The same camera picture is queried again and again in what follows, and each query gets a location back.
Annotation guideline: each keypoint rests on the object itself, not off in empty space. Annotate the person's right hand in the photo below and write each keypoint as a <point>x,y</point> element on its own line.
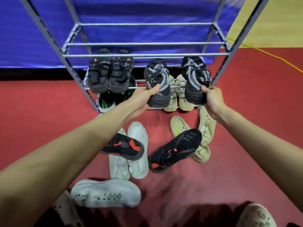
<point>215,101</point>

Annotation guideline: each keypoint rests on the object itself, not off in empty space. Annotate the person's left hand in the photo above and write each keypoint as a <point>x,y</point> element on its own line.
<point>138,101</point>

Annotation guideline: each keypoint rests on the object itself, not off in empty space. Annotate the person's right thumb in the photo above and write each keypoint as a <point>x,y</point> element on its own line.
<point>205,89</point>

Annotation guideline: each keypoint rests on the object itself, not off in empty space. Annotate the person's left thumb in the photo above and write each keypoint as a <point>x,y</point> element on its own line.
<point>153,89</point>

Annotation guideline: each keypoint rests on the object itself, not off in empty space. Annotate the black grey knit sneaker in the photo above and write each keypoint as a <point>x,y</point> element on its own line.
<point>158,87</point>
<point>195,77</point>

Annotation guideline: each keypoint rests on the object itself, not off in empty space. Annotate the person's right forearm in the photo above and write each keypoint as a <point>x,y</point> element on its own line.
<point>265,148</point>

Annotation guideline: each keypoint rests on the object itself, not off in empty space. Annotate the person's left forearm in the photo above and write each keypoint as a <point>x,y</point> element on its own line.
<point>59,163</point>

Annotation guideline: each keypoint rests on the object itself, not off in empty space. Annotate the beige knit sneaker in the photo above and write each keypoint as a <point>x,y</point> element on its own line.
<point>182,101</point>
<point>178,125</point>
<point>206,132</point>
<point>172,105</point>

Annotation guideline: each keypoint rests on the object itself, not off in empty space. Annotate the black sneaker with green stripes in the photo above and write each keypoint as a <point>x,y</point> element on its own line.
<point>106,104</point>
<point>126,94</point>

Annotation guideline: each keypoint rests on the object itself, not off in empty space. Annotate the black sneaker with orange mark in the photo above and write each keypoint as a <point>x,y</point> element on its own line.
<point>120,74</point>
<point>99,75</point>

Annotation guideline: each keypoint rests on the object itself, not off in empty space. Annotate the black sneaker with red accents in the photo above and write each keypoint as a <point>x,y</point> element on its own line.
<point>175,151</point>
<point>125,146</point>

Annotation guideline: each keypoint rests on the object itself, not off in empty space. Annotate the blue tarp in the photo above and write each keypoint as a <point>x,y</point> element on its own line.
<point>142,11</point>

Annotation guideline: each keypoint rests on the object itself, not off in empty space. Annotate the grey metal shoe rack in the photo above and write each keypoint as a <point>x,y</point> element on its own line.
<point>71,68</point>

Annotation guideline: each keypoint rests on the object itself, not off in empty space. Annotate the white mesh sneaker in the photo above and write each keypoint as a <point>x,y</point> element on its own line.
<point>106,192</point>

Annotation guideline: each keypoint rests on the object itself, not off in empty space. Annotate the beige clog shoe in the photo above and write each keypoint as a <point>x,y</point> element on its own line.
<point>256,216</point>

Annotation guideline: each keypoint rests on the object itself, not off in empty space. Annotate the white clog shoe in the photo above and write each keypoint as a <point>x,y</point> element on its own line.
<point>65,210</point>

